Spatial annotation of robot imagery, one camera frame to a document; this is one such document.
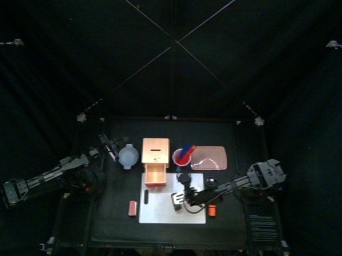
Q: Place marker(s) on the wooden drawer with red front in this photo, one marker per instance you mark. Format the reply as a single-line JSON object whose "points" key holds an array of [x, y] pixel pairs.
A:
{"points": [[156, 175]]}

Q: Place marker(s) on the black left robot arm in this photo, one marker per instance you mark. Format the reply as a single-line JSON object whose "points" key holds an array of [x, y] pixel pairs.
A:
{"points": [[45, 176]]}

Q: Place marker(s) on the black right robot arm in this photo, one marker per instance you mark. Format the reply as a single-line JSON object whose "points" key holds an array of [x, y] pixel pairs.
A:
{"points": [[266, 173]]}

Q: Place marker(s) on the light wooden drawer box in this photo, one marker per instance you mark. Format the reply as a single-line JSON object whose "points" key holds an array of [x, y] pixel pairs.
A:
{"points": [[156, 150]]}

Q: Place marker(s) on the red plastic cup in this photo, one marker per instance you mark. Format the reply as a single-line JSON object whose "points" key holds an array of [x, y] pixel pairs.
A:
{"points": [[181, 161]]}

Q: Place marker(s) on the pink rectangular block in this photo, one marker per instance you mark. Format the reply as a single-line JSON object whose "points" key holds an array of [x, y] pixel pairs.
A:
{"points": [[133, 208]]}

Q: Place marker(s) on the translucent pink tray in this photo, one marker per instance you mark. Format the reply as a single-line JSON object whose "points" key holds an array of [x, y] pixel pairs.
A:
{"points": [[212, 156]]}

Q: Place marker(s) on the red plastic utensil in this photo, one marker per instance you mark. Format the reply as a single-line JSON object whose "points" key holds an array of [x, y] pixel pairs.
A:
{"points": [[190, 151]]}

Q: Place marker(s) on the blue plastic utensil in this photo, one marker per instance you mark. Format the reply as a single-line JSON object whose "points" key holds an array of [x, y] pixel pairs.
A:
{"points": [[186, 150]]}

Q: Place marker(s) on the silver frame clamp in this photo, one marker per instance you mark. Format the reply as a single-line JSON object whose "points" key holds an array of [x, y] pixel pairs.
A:
{"points": [[170, 117], [260, 121], [333, 44], [18, 42], [81, 117]]}

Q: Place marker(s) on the black labelled base plate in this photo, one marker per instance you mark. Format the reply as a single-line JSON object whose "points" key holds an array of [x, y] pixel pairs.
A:
{"points": [[262, 226]]}

